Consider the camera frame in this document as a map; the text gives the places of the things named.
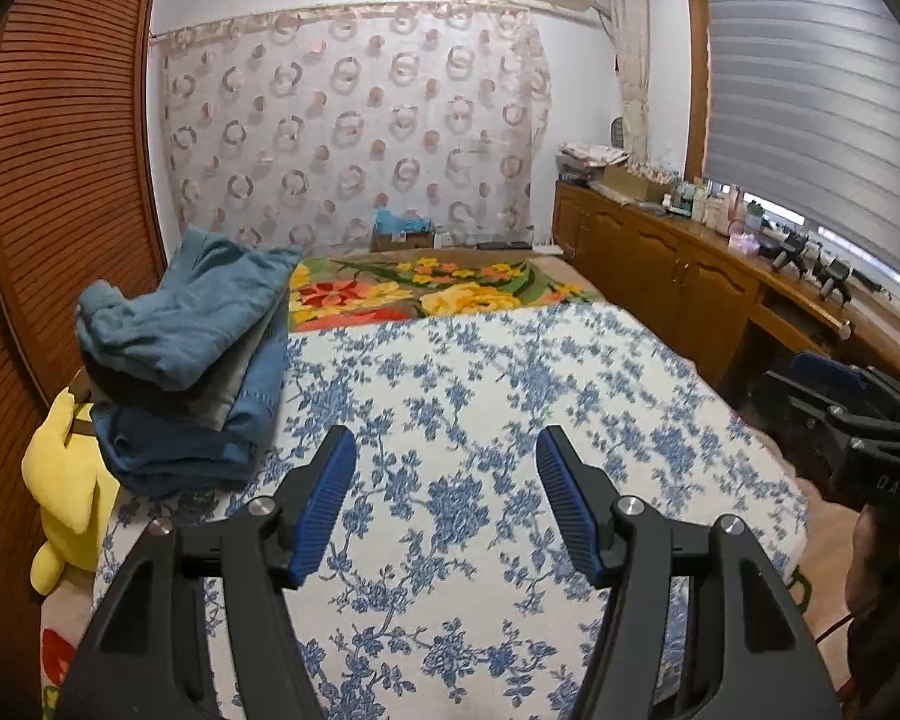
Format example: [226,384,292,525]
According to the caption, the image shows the wooden sideboard cabinet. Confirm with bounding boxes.
[553,182,900,405]

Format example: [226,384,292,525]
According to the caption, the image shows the grey green folded garment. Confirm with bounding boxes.
[183,296,287,431]

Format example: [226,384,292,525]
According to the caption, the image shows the blue denim folded jeans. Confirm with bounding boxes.
[92,307,287,465]

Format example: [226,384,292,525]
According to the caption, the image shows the cream lace side curtain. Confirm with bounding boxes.
[608,0,650,161]

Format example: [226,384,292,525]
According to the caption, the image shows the brown cardboard box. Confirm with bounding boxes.
[601,164,674,205]

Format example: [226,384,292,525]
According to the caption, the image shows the brown louvred wardrobe door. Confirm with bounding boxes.
[0,0,165,718]

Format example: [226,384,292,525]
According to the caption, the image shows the black spare gripper near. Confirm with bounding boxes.
[814,259,852,305]

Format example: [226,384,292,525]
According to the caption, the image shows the teal blue pants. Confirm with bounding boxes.
[76,226,301,392]

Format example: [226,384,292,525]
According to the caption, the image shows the dark olive folded garment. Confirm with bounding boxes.
[84,358,190,415]

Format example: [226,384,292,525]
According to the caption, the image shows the colourful flower blanket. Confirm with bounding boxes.
[289,249,603,333]

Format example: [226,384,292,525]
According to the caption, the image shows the pink circle pattern curtain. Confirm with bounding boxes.
[155,0,551,250]

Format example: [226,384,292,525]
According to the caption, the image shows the blue floral bed sheet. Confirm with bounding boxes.
[92,301,812,720]

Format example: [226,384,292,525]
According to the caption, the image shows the pink bottle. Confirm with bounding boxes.
[722,187,746,238]

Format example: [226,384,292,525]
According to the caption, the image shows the yellow plush toy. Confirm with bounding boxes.
[20,388,119,596]

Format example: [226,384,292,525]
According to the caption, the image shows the black spare gripper far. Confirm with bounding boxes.
[770,232,808,277]

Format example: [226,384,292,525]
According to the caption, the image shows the stack of papers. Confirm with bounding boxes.
[556,143,629,184]

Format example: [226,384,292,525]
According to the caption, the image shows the grey window blind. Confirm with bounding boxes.
[704,0,900,288]

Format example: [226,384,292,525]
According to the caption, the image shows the dark navy folded garment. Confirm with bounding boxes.
[103,454,255,497]

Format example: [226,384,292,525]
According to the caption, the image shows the cardboard box with blue cloth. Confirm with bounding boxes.
[370,208,436,252]

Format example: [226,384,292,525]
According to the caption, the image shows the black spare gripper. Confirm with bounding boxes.
[770,232,808,277]
[814,259,852,305]

